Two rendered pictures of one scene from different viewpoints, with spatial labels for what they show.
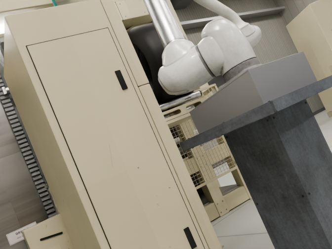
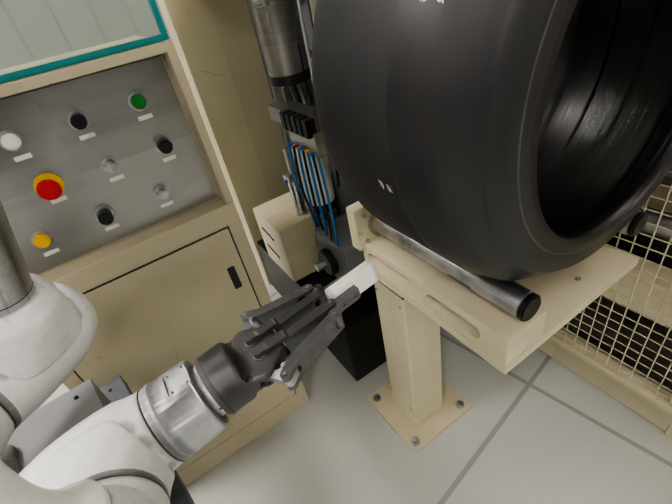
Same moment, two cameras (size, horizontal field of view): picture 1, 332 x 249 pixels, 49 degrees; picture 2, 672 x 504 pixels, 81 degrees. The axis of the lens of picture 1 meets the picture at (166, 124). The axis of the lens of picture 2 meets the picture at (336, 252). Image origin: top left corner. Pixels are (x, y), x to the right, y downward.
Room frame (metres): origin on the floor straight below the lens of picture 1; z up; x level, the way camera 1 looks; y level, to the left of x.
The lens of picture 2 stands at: (2.09, -0.66, 1.34)
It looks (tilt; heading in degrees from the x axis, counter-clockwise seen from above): 36 degrees down; 92
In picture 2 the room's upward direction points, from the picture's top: 13 degrees counter-clockwise
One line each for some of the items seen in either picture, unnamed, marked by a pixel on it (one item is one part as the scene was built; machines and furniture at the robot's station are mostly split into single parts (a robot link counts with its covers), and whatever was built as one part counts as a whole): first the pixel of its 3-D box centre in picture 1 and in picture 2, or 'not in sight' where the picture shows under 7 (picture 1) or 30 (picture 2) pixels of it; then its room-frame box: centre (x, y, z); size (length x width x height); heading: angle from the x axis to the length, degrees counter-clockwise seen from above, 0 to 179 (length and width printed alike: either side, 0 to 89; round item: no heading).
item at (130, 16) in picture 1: (123, 17); not in sight; (2.69, -0.03, 1.71); 0.61 x 0.25 x 0.15; 118
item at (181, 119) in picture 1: (174, 122); (490, 263); (2.37, -0.06, 0.80); 0.37 x 0.36 x 0.02; 28
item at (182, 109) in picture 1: (181, 110); (439, 282); (2.24, -0.12, 0.83); 0.36 x 0.09 x 0.06; 118
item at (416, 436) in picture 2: not in sight; (417, 401); (2.23, 0.16, 0.01); 0.27 x 0.27 x 0.02; 28
